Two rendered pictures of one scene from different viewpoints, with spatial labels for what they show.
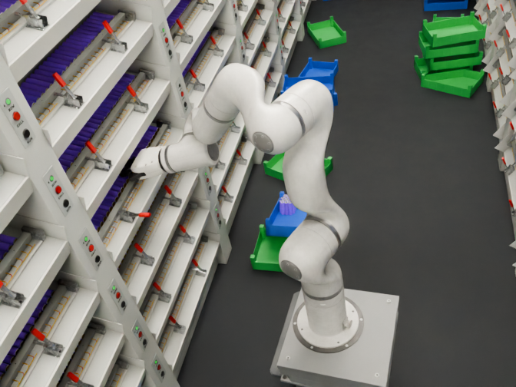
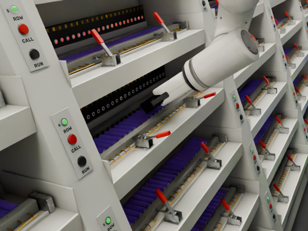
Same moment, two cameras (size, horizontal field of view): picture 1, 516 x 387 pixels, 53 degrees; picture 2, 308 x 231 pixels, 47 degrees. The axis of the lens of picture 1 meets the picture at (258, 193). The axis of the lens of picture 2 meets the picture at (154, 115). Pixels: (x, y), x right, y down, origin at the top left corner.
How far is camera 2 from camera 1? 88 cm
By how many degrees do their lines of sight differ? 34
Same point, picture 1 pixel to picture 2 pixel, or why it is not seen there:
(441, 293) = not seen: outside the picture
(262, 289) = not seen: outside the picture
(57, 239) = (19, 106)
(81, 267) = (53, 163)
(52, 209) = (8, 48)
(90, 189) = (87, 76)
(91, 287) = (69, 204)
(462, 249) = not seen: outside the picture
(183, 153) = (210, 51)
